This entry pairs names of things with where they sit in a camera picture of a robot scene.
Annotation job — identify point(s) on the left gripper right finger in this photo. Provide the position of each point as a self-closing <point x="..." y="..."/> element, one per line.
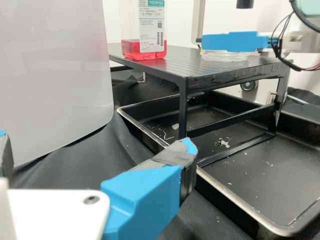
<point x="147" y="192"/>

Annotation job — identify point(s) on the red liquid bottle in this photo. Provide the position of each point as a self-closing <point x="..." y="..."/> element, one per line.
<point x="143" y="37"/>

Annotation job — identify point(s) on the petri dish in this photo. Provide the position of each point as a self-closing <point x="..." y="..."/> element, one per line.
<point x="225" y="57"/>

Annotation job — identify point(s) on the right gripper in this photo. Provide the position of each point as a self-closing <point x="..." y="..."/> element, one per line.
<point x="300" y="41"/>

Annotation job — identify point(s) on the right wrist camera phone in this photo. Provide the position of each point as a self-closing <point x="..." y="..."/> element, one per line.
<point x="308" y="10"/>

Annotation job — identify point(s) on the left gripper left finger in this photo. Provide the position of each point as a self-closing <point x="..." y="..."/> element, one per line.
<point x="5" y="155"/>

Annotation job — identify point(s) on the white box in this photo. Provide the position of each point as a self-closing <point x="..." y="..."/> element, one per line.
<point x="50" y="75"/>

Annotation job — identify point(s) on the black platform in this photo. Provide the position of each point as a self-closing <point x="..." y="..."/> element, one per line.
<point x="187" y="66"/>

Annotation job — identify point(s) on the black tray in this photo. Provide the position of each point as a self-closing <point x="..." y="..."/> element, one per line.
<point x="250" y="180"/>

